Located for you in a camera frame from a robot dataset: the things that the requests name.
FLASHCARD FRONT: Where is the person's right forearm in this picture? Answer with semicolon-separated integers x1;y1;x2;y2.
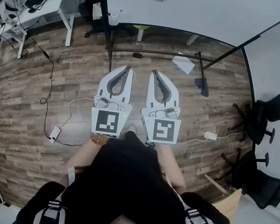
152;144;192;191

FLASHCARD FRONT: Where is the white and black device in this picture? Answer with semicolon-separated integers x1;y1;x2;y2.
0;0;27;33

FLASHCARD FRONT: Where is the white power adapter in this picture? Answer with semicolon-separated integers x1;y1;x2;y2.
203;131;218;141
47;125;63;145

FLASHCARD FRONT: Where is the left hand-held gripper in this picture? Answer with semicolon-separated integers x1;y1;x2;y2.
87;60;139;141

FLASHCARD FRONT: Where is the black headset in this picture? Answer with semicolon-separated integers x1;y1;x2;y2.
23;0;48;16

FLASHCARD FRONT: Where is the person's black top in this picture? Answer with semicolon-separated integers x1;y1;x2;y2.
17;116;242;224

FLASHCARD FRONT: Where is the light wooden chair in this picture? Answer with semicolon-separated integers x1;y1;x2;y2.
199;173;244;224

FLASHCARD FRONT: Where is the brown beaded bracelet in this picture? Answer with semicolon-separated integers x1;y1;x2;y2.
88;131;110;147

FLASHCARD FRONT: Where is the black floor cable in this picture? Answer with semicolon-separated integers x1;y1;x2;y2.
9;29;96;148

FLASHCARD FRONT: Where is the white fabric strap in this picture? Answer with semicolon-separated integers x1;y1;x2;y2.
66;166;77;188

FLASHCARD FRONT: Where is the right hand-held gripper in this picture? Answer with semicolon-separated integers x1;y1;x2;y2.
136;69;189;149

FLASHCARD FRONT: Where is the white desk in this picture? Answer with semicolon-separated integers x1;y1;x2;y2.
10;0;79;48

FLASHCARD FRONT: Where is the person's light shoe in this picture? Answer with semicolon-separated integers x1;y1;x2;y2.
127;123;138;135

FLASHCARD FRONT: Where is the small white table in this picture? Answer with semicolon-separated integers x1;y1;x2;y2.
0;21;29;60

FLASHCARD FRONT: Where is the person's left forearm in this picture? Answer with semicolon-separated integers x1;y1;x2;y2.
62;131;109;181

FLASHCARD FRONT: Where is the grey harness strap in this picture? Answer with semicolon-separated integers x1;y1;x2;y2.
32;197;69;224
155;171;230;224

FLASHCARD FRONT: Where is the flat white paper sheet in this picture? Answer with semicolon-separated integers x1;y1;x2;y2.
170;51;197;75

